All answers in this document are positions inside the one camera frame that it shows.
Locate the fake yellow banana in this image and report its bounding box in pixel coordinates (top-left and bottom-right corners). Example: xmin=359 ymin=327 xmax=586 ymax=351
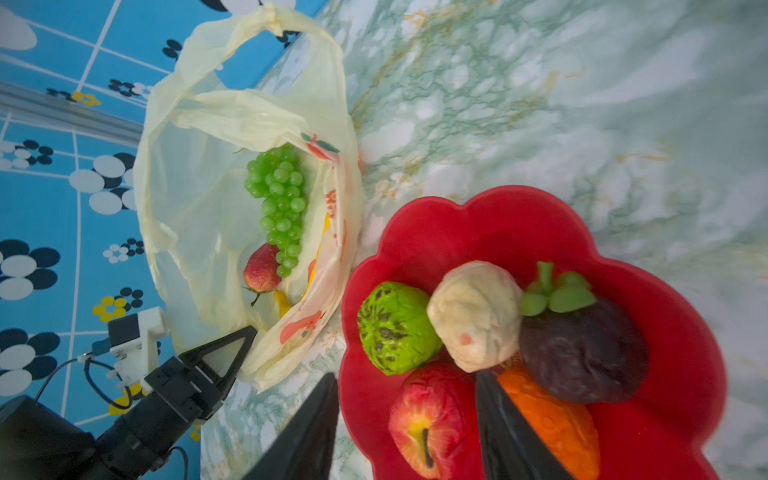
xmin=274 ymin=214 xmax=331 ymax=318

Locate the red flower-shaped plate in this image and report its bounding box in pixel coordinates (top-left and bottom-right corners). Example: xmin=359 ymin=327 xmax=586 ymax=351
xmin=339 ymin=186 xmax=727 ymax=479

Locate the translucent yellowish plastic bag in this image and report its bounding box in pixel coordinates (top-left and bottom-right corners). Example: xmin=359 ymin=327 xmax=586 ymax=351
xmin=133 ymin=4 xmax=363 ymax=391

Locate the left aluminium corner post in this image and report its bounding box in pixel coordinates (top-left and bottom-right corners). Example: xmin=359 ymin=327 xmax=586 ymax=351
xmin=1 ymin=82 xmax=143 ymax=147

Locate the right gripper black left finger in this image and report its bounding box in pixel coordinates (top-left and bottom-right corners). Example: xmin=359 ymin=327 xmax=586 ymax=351
xmin=244 ymin=373 xmax=339 ymax=480

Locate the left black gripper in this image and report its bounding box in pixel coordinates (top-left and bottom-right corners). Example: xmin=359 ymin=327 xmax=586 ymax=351
xmin=96 ymin=326 xmax=257 ymax=474

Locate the fake green custard apple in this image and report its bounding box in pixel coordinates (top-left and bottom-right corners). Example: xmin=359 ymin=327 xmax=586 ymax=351
xmin=357 ymin=282 xmax=443 ymax=376

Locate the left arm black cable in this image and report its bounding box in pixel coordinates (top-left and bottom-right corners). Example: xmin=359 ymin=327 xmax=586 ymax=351
xmin=32 ymin=353 xmax=136 ymax=411

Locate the fake green grapes bunch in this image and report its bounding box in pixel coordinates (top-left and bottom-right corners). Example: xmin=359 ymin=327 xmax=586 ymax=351
xmin=244 ymin=143 xmax=308 ymax=278

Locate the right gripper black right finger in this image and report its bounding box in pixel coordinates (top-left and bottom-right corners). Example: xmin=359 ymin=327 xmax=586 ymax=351
xmin=476 ymin=371 xmax=573 ymax=480

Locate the fake orange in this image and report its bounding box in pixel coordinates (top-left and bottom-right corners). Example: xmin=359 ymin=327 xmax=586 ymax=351
xmin=497 ymin=367 xmax=600 ymax=479

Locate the fake dark purple fruit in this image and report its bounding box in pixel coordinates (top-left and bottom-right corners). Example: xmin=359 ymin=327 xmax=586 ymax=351
xmin=519 ymin=261 xmax=649 ymax=404

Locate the fake red apple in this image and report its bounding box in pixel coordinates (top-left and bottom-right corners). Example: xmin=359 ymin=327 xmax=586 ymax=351
xmin=388 ymin=361 xmax=480 ymax=479

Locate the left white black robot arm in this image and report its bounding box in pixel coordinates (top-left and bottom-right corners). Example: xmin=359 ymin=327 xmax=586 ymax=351
xmin=1 ymin=326 xmax=257 ymax=479

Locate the fake red strawberry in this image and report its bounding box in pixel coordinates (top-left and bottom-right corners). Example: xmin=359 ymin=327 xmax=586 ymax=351
xmin=243 ymin=243 xmax=282 ymax=306

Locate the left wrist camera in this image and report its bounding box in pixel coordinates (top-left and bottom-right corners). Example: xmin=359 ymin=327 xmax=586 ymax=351
xmin=108 ymin=307 xmax=169 ymax=387

